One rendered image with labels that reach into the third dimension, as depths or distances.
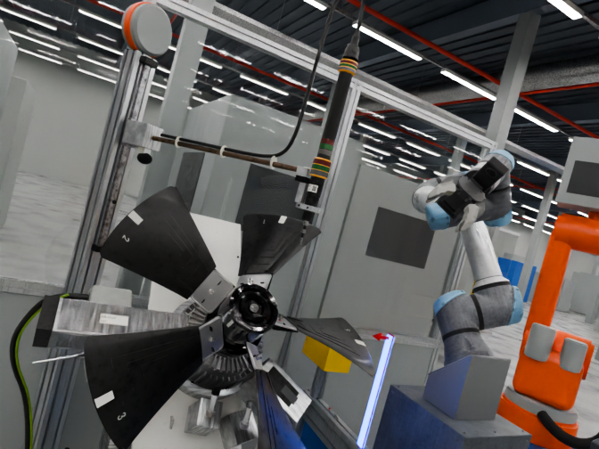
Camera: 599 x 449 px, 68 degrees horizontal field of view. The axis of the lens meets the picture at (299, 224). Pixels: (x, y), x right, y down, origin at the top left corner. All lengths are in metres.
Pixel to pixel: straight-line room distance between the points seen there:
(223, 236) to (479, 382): 0.87
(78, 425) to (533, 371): 3.77
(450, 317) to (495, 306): 0.14
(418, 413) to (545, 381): 3.28
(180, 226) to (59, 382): 0.79
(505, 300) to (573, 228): 3.28
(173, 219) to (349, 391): 1.43
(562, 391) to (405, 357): 2.50
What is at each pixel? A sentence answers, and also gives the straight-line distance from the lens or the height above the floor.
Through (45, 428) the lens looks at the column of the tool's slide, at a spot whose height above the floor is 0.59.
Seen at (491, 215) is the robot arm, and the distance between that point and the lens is 1.28.
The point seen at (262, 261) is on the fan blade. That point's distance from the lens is 1.15.
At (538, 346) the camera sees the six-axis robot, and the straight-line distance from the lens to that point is 4.58.
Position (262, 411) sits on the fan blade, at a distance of 0.97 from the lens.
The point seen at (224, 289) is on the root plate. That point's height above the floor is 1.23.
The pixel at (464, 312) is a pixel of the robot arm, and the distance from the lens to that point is 1.51.
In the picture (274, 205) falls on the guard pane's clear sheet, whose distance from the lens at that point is 1.81.
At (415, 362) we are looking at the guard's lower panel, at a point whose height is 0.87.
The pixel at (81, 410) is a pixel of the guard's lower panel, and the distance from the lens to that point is 1.89.
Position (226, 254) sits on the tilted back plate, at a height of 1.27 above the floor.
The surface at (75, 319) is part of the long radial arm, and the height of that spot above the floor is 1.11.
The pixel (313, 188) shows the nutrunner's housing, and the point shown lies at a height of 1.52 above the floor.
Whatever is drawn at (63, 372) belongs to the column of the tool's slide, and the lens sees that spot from 1.67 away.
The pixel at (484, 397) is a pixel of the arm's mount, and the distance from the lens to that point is 1.50.
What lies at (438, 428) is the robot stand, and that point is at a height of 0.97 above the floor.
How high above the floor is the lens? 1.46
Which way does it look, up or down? 2 degrees down
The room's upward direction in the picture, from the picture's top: 15 degrees clockwise
